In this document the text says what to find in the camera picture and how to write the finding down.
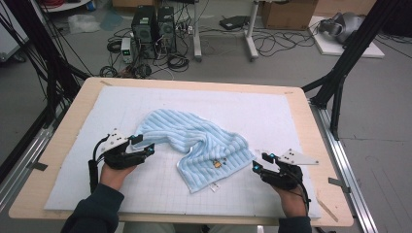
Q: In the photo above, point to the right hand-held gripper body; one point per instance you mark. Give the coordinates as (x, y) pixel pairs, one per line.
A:
(285, 178)

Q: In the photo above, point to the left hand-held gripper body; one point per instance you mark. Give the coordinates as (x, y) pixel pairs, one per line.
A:
(118, 155)

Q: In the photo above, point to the light blue striped towel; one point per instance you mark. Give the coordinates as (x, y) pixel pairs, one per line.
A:
(200, 142)

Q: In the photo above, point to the person's left hand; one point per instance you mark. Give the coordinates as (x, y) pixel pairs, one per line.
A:
(115, 176)

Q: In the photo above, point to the person's right hand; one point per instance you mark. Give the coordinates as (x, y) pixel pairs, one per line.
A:
(293, 202)

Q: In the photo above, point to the white foam mat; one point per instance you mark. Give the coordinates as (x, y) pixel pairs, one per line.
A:
(162, 100)

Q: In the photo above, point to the thin wooden stick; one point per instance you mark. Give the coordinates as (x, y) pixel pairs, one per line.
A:
(327, 210)

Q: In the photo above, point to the small white power supply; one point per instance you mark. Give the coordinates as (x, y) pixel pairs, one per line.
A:
(126, 50)

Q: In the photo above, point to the large black computer tower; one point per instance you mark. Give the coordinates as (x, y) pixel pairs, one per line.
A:
(144, 32)

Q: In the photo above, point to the slim black computer tower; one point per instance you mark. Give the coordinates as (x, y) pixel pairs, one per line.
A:
(166, 29)

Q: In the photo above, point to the white desk leg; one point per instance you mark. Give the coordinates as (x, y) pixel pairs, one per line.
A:
(197, 35)
(251, 35)

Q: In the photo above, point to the white floor board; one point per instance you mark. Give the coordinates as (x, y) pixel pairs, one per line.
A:
(330, 48)

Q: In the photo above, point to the clear plastic bag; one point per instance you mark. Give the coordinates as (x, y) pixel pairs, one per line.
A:
(82, 23)

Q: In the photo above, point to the flat black device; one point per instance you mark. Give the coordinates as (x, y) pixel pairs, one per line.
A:
(233, 22)

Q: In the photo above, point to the brown cardboard box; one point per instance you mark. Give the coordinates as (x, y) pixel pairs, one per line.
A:
(288, 14)

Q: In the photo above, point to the grey headset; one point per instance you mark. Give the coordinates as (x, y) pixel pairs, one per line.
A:
(346, 26)

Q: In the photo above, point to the aluminium rail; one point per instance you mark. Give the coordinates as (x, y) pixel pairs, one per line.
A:
(29, 158)
(350, 174)

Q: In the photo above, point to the black metal frame post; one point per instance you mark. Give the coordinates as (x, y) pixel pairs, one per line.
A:
(48, 58)
(350, 51)

